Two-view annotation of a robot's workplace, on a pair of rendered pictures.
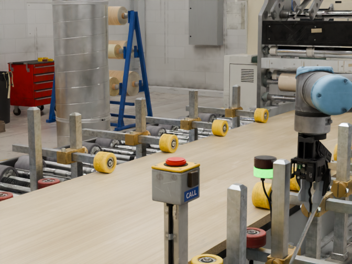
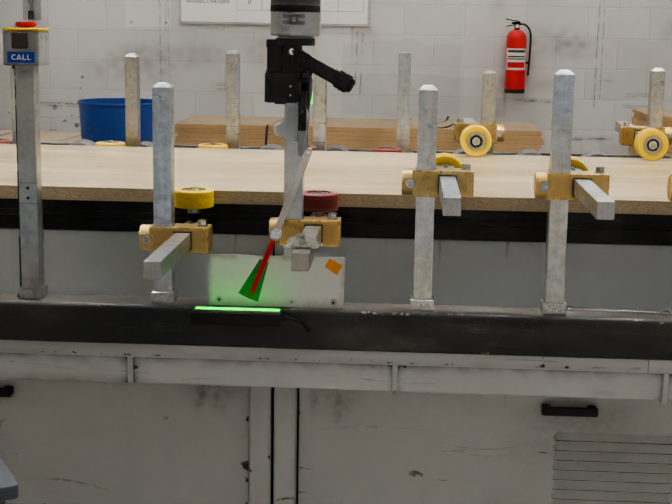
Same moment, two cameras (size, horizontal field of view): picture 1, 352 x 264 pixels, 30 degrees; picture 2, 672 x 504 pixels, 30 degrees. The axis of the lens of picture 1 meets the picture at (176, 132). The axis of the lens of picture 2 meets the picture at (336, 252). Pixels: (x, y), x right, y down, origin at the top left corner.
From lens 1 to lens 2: 2.46 m
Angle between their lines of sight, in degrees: 59
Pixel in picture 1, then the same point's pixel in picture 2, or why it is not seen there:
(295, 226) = (592, 269)
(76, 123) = (485, 84)
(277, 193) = not seen: hidden behind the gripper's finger
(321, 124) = (278, 22)
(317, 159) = (281, 73)
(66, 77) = not seen: outside the picture
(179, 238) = (18, 103)
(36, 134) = (401, 86)
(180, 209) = (19, 73)
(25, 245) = not seen: hidden behind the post
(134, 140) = (624, 137)
